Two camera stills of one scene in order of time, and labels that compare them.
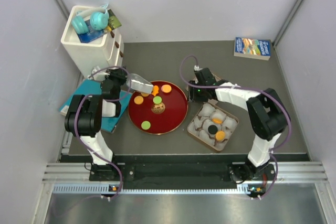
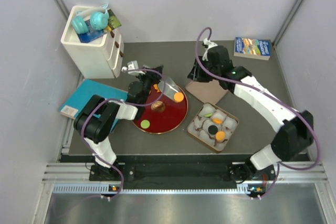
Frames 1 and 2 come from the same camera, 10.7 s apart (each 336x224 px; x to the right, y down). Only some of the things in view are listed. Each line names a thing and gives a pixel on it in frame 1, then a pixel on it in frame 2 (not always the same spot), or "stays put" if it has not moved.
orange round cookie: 217,120 stays put
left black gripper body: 118,79 -> 147,79
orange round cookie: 220,136 stays put
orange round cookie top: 166,88 -> 178,97
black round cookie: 212,129 stays put
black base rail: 181,172 stays put
